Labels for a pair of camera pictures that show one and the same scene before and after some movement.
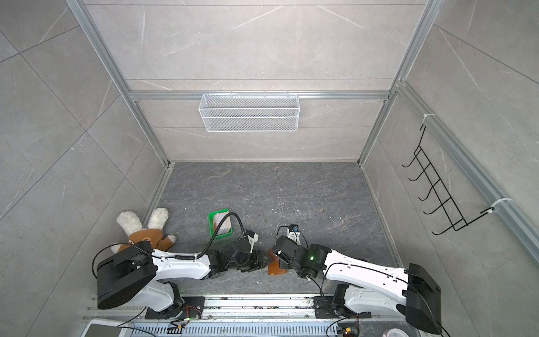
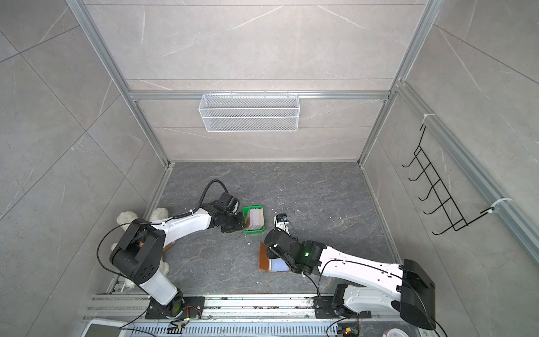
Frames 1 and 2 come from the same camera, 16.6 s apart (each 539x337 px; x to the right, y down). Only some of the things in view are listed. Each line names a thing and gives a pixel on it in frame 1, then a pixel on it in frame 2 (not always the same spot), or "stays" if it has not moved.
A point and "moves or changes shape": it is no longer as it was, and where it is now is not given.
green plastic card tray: (210, 215) moves or changes shape
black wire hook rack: (439, 189) stays
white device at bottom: (101, 328) stays
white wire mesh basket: (249, 113) stays
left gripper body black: (246, 265) → (234, 222)
